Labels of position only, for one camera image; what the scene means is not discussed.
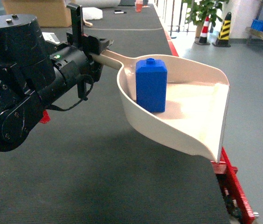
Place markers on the beige plastic dustpan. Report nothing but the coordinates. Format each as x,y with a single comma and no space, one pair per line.
196,104

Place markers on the red white traffic cone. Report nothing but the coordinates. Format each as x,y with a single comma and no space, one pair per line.
203,39

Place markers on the black marker pen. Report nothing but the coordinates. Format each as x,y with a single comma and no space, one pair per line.
119,12

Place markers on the yellow black traffic cone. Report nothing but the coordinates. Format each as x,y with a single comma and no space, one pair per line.
223,37

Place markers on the white foam sheet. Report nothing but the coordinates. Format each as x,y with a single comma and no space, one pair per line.
92,13

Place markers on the orange cup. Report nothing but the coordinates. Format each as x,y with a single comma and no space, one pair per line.
138,5

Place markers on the large cardboard box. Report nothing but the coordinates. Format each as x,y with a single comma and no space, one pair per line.
49,13

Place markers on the green potted plant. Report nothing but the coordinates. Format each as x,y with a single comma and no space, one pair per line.
200,9

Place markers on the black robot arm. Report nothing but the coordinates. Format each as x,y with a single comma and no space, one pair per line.
34,73

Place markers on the small hand brush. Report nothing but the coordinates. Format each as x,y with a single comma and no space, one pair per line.
87,23

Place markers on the blue plastic block part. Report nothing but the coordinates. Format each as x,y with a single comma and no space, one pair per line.
151,81

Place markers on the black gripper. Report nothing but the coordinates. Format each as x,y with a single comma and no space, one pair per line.
72,60

